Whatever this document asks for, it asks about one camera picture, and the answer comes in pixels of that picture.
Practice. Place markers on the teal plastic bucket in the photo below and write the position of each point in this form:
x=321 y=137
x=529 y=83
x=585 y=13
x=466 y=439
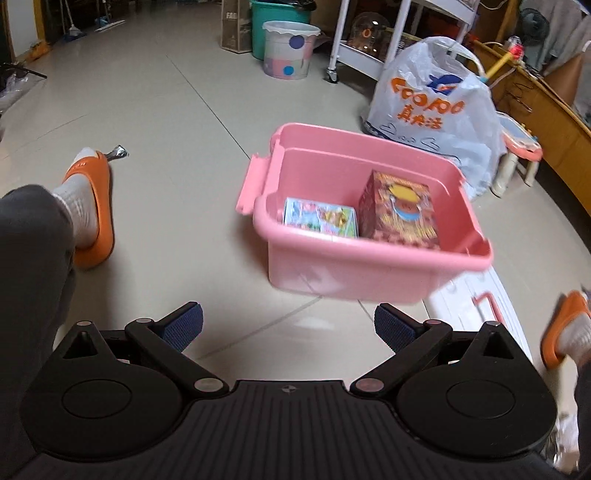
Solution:
x=277 y=11

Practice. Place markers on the pink plastic storage box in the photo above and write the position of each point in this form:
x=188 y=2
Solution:
x=351 y=272

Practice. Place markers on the flat blue mop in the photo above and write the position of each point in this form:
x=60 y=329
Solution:
x=108 y=24

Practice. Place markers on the person's leg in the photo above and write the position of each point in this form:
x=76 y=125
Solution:
x=32 y=258
x=579 y=337

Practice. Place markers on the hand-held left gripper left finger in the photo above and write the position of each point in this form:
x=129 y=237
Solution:
x=184 y=325

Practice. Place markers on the white polka-dot bucket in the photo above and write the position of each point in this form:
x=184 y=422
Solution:
x=288 y=50

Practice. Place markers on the yellow toy stick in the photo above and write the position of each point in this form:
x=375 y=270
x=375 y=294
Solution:
x=501 y=62

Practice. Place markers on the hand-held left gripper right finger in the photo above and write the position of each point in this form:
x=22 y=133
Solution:
x=396 y=325

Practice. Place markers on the pink children's drawing table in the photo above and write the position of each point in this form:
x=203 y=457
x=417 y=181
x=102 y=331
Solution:
x=519 y=138

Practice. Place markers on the white metal trolley rack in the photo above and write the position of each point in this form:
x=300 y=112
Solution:
x=344 y=27

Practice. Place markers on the person's left leg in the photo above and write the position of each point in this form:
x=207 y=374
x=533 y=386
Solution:
x=32 y=258

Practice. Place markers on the grey hanging clothing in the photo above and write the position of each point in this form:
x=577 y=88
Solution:
x=570 y=32

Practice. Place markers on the small dark fan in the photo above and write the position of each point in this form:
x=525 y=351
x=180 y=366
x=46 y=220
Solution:
x=533 y=25

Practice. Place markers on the brown cardboard box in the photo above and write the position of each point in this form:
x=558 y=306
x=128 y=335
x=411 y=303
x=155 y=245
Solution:
x=234 y=25

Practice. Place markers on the clear dome toy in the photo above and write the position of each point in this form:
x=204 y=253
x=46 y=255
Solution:
x=367 y=32

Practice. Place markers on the crumpled foil wrapper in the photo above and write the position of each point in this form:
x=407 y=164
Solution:
x=116 y=152

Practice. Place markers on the red printed toy box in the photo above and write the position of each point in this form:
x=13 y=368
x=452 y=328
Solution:
x=397 y=212

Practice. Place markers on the orange slipper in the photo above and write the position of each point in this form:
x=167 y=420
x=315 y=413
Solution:
x=561 y=314
x=99 y=207

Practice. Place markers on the small colourful toy box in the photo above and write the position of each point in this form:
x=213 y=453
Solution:
x=318 y=217

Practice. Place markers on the curved wooden furniture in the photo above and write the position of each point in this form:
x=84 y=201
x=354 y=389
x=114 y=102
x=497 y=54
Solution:
x=540 y=106

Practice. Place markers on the clear plastic bag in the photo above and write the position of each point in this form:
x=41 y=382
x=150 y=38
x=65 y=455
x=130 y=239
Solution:
x=18 y=85

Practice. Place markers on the person's right leg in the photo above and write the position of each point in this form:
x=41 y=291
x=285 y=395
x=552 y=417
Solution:
x=579 y=337

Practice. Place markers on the white printed plastic bag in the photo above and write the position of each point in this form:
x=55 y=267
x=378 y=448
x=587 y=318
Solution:
x=429 y=92

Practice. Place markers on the crumpled clear plastic wrap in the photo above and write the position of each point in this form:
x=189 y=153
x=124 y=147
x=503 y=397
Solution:
x=563 y=443

